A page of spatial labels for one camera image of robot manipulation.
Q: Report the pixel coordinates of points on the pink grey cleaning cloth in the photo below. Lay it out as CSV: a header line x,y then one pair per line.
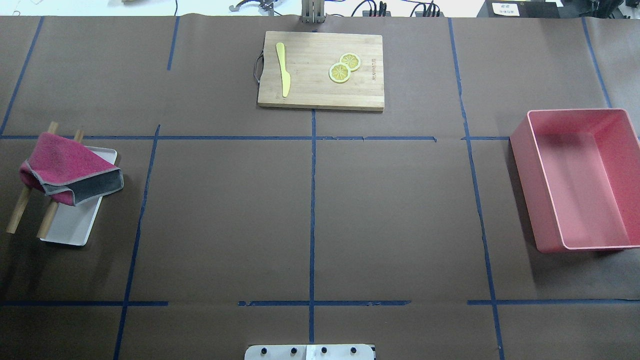
x,y
68,171

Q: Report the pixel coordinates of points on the yellow plastic knife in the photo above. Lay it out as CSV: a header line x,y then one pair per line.
x,y
284,74

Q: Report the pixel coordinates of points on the bamboo cutting board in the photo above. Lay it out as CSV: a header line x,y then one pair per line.
x,y
309,56

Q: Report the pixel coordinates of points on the lemon slice back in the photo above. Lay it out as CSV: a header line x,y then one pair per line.
x,y
351,60

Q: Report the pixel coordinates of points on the white mounting plate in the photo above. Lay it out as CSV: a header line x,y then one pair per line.
x,y
348,351

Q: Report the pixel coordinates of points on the white rectangular tray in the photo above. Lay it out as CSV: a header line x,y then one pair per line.
x,y
72,224

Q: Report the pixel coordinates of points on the pink plastic bin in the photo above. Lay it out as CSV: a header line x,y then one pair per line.
x,y
579,171

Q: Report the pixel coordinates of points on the aluminium frame post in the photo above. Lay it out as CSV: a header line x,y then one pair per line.
x,y
313,11

